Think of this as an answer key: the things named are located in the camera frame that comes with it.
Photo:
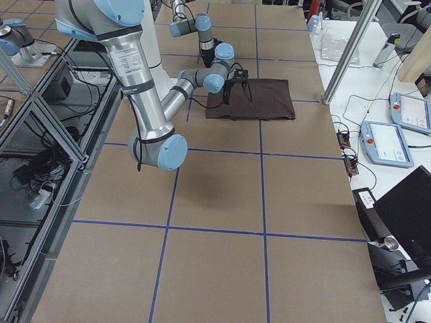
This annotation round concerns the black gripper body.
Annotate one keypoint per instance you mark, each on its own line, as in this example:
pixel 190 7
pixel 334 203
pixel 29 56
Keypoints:
pixel 206 54
pixel 234 77

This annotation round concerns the dark brown t-shirt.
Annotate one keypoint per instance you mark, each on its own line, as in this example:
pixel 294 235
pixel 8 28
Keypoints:
pixel 267 99

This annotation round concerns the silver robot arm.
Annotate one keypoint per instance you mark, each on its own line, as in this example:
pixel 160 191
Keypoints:
pixel 126 30
pixel 184 22

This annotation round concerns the clear plastic bag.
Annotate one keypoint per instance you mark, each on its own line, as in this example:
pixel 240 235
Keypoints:
pixel 332 46

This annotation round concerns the red cylinder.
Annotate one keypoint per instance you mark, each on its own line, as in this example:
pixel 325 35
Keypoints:
pixel 314 8

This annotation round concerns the near blue teach pendant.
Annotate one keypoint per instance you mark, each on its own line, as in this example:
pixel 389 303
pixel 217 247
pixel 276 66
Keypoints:
pixel 385 144

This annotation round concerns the blue teach pendant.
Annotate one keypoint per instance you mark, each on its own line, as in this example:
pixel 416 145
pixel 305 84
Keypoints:
pixel 385 144
pixel 410 112

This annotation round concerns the far blue teach pendant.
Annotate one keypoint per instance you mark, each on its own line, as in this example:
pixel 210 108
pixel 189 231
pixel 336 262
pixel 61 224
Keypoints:
pixel 410 112

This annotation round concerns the black box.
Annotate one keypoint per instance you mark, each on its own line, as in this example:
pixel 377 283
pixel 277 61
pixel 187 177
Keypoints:
pixel 397 226

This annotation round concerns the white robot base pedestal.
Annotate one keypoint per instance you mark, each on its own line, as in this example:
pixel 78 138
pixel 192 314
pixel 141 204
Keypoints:
pixel 149 42

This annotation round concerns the aluminium frame post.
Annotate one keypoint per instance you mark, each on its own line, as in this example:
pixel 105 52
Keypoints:
pixel 369 11

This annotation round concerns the aluminium frame rack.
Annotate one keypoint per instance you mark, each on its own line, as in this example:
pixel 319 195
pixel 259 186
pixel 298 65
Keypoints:
pixel 47 151

